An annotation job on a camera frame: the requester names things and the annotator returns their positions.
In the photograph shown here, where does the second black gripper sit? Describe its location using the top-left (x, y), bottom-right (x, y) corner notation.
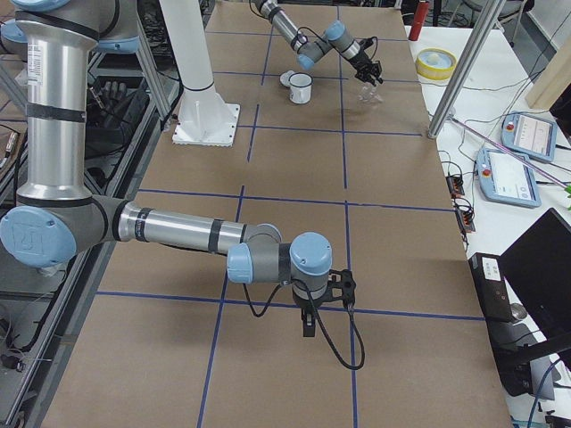
top-left (297, 299), bottom-right (317, 337)

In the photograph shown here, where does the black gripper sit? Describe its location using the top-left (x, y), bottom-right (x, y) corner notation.
top-left (354, 56), bottom-right (384, 86)

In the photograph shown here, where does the clear glass funnel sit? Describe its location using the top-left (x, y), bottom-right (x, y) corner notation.
top-left (358, 84), bottom-right (384, 104)

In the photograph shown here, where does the white enamel mug lid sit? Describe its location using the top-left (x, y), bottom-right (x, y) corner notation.
top-left (279, 70), bottom-right (294, 87)

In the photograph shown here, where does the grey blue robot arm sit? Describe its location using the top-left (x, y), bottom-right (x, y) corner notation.
top-left (248, 1), bottom-right (384, 86)

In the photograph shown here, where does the yellow white tape roll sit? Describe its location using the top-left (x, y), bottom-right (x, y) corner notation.
top-left (415, 48), bottom-right (457, 80)

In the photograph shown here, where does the white enamel mug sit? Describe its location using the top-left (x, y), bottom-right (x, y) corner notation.
top-left (288, 72), bottom-right (313, 104)

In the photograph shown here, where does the red cylinder bottle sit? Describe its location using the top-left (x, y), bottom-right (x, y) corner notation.
top-left (409, 0), bottom-right (430, 41)

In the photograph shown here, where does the orange black connector block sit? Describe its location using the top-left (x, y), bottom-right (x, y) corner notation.
top-left (446, 175), bottom-right (465, 198)

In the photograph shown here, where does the lower blue teach pendant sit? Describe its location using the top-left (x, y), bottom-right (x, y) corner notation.
top-left (476, 148), bottom-right (542, 208)

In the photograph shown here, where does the blue teach pendant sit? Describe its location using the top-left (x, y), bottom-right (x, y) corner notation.
top-left (476, 148), bottom-right (542, 208)
top-left (501, 111), bottom-right (557, 163)

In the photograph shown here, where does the upper blue teach pendant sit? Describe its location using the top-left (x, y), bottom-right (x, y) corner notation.
top-left (501, 111), bottom-right (557, 163)

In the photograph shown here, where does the black computer box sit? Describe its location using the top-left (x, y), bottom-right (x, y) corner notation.
top-left (468, 252), bottom-right (536, 350)

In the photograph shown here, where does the black monitor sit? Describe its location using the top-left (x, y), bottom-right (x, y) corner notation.
top-left (500, 209), bottom-right (570, 338)

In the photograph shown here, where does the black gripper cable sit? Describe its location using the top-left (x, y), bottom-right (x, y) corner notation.
top-left (289, 26), bottom-right (380, 68)

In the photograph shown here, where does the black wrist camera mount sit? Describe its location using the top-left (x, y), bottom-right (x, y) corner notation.
top-left (320, 269), bottom-right (357, 309)

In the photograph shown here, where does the silver aluminium post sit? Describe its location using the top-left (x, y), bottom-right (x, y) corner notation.
top-left (427, 0), bottom-right (506, 139)

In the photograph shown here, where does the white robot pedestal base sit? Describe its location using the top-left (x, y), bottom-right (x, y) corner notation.
top-left (160, 0), bottom-right (240, 147)

